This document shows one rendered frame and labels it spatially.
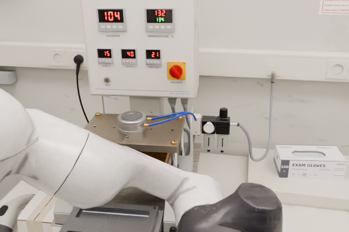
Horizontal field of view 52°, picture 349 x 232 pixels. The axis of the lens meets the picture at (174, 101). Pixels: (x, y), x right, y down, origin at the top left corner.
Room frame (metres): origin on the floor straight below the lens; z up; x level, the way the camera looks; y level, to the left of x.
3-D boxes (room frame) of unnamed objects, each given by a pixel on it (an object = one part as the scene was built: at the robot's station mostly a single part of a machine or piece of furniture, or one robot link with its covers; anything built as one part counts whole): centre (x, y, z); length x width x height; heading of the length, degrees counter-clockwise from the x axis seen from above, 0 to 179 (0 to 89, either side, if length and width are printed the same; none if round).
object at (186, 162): (0.79, -0.01, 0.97); 0.26 x 0.05 x 0.07; 172
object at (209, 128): (0.98, -0.12, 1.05); 0.15 x 0.05 x 0.15; 82
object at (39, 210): (0.93, 0.40, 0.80); 0.19 x 0.13 x 0.09; 168
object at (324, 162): (1.15, -0.49, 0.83); 0.23 x 0.12 x 0.07; 85
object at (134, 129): (0.92, 0.09, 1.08); 0.31 x 0.24 x 0.13; 82
